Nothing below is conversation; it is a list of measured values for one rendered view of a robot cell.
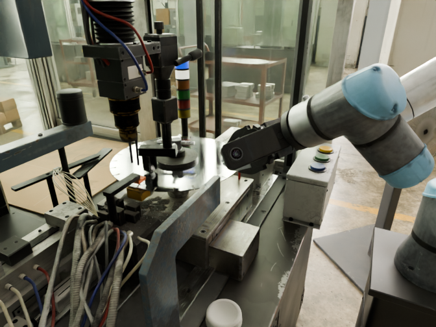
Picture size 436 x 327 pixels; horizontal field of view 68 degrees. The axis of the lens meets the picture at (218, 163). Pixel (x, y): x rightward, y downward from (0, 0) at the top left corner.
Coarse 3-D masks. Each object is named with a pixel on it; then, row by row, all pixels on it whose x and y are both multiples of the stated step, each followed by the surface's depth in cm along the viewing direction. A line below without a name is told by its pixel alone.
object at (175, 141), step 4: (180, 136) 84; (160, 140) 81; (172, 140) 79; (176, 140) 79; (180, 140) 80; (176, 144) 79; (180, 144) 80; (184, 144) 80; (188, 144) 80; (192, 144) 80; (180, 148) 80
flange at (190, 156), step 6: (186, 150) 85; (192, 150) 85; (156, 156) 81; (162, 156) 81; (180, 156) 80; (186, 156) 81; (192, 156) 81; (162, 162) 78; (168, 162) 78; (174, 162) 78; (180, 162) 78; (186, 162) 78; (192, 162) 79
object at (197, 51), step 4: (192, 52) 66; (196, 52) 66; (200, 52) 67; (184, 56) 64; (188, 56) 65; (192, 56) 66; (196, 56) 66; (200, 56) 68; (176, 60) 63; (180, 60) 63; (184, 60) 64; (188, 60) 65; (192, 60) 66; (176, 64) 63; (180, 64) 64
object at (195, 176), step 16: (144, 144) 91; (160, 144) 91; (208, 144) 91; (112, 160) 81; (128, 160) 81; (208, 160) 81; (160, 176) 73; (176, 176) 73; (192, 176) 73; (208, 176) 73; (224, 176) 73
